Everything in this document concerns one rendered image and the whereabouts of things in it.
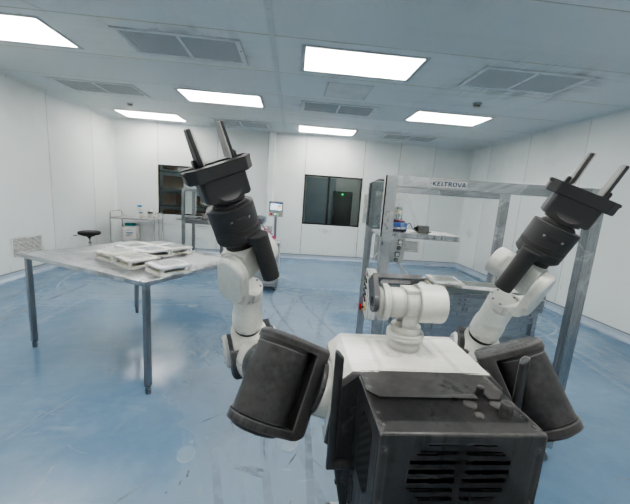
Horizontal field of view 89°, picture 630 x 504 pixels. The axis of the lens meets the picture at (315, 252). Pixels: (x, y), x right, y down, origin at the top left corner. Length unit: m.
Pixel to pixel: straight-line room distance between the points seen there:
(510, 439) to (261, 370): 0.33
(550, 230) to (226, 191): 0.61
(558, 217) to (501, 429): 0.44
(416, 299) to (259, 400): 0.29
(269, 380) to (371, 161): 7.59
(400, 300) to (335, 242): 7.34
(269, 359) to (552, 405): 0.46
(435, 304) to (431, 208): 7.90
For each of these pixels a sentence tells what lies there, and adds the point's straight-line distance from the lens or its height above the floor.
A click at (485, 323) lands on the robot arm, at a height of 1.22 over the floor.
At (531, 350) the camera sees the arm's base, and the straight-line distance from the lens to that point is 0.66.
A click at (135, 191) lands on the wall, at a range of 8.52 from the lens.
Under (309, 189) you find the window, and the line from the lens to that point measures 7.74.
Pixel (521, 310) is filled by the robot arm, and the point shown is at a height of 1.29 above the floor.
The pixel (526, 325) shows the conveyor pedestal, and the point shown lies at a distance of 3.14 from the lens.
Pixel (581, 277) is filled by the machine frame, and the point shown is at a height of 1.16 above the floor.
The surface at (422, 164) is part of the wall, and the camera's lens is 8.35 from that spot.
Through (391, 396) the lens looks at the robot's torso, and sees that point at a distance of 0.47.
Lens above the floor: 1.50
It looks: 10 degrees down
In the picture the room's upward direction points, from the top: 4 degrees clockwise
